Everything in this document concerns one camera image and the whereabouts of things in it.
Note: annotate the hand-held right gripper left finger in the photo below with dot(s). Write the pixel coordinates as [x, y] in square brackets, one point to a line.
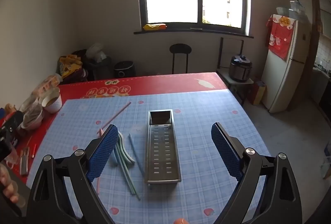
[103, 151]

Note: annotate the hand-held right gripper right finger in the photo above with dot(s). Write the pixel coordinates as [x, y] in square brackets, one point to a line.
[225, 149]

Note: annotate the blue spoon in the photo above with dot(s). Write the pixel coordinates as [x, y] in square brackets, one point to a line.
[115, 159]

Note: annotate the white spoon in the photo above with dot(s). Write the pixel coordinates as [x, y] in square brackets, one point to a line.
[121, 147]

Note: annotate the green spoon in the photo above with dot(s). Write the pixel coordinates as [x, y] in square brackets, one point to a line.
[129, 158]

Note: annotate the blue chopstick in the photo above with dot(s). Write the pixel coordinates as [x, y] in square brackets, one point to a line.
[136, 154]

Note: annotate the pink chopstick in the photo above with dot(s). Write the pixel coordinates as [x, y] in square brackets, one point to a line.
[116, 116]
[98, 185]

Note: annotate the metal utensil tray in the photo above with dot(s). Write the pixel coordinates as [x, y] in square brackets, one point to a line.
[161, 146]

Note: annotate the person's left hand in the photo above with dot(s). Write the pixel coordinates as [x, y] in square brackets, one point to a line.
[9, 185]

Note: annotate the person's right hand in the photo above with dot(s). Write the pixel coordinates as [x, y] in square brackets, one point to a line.
[180, 221]

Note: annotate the plastic covered bowl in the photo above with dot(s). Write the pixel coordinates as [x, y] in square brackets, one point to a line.
[32, 116]

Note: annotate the blue plaid table mat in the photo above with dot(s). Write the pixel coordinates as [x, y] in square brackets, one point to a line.
[201, 123]

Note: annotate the red pen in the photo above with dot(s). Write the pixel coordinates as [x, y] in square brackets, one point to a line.
[33, 151]

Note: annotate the metal peeler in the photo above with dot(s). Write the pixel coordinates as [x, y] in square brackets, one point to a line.
[24, 162]

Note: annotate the white bowl with soup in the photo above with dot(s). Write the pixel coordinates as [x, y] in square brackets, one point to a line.
[51, 102]

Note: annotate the orange bread packet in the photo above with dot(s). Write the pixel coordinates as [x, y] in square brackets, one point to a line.
[47, 84]

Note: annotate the orange paper bag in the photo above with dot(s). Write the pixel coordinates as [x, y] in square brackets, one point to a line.
[260, 92]

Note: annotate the small white side table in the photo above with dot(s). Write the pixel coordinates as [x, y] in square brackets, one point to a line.
[240, 83]

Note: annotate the dark red clothing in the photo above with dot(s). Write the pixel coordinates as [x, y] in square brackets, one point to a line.
[77, 75]

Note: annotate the dark trash bin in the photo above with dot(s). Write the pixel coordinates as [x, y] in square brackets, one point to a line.
[99, 69]

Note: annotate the black pressure cooker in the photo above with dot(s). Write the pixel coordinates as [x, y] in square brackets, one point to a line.
[240, 67]

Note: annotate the yellow clothing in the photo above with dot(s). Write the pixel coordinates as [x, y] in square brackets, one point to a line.
[69, 63]

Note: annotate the white refrigerator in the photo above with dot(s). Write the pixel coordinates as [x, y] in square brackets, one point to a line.
[284, 71]

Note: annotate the white plastic bag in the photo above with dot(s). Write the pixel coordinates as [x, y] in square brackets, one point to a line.
[96, 52]

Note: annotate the black round stool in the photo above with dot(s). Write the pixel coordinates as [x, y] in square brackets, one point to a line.
[180, 52]

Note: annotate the small dish on windowsill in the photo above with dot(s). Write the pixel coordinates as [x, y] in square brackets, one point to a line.
[196, 28]

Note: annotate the red printed cloth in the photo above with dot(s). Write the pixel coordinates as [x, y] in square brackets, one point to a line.
[280, 35]

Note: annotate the yellow snack packet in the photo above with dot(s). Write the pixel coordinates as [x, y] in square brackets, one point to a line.
[154, 26]

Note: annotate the clear plastic containers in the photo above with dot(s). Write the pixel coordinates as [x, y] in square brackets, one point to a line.
[292, 9]

